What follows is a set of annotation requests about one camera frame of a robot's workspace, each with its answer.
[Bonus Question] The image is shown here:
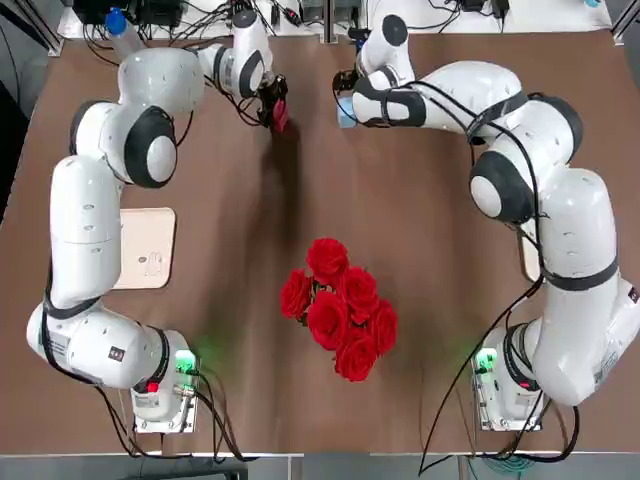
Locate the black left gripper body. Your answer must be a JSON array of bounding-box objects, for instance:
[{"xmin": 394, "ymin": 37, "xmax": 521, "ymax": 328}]
[{"xmin": 258, "ymin": 72, "xmax": 290, "ymax": 101}]

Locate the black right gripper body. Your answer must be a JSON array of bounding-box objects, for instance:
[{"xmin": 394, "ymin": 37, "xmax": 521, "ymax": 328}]
[{"xmin": 333, "ymin": 69, "xmax": 360, "ymax": 94}]

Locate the red foam block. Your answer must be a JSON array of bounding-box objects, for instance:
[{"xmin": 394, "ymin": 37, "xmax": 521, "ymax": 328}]
[{"xmin": 271, "ymin": 98, "xmax": 293, "ymax": 134}]

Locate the blue foam block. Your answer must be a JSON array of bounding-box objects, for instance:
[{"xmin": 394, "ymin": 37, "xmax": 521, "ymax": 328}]
[{"xmin": 336, "ymin": 96, "xmax": 359, "ymax": 129}]

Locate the black power adapter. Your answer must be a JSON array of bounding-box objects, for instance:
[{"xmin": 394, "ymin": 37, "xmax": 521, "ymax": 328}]
[{"xmin": 136, "ymin": 0, "xmax": 189, "ymax": 27}]

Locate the clear bottle with blue cap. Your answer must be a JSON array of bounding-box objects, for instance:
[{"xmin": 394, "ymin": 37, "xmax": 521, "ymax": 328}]
[{"xmin": 103, "ymin": 7, "xmax": 147, "ymax": 56}]

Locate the tray with rabbit print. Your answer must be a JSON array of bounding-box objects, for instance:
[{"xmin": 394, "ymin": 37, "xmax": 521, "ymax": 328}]
[{"xmin": 113, "ymin": 207, "xmax": 179, "ymax": 292}]

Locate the red rose bouquet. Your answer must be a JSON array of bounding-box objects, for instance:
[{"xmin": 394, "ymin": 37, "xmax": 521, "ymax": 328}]
[{"xmin": 279, "ymin": 237, "xmax": 400, "ymax": 384}]

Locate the tray with bear print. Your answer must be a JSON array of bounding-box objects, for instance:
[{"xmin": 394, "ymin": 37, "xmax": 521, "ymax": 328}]
[{"xmin": 519, "ymin": 233, "xmax": 545, "ymax": 282}]

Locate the silver aluminium post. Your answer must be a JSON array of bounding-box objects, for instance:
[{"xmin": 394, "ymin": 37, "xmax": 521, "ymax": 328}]
[{"xmin": 319, "ymin": 0, "xmax": 338, "ymax": 44}]

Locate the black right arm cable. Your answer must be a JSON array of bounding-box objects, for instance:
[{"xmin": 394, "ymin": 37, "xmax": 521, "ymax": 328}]
[{"xmin": 417, "ymin": 79, "xmax": 551, "ymax": 476}]

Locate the black base cable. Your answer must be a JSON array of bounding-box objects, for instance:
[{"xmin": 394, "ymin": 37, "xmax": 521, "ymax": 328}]
[{"xmin": 192, "ymin": 368, "xmax": 249, "ymax": 461}]

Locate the teal cable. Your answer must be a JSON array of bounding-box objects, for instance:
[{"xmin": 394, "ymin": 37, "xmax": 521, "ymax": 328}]
[{"xmin": 469, "ymin": 448, "xmax": 547, "ymax": 474}]

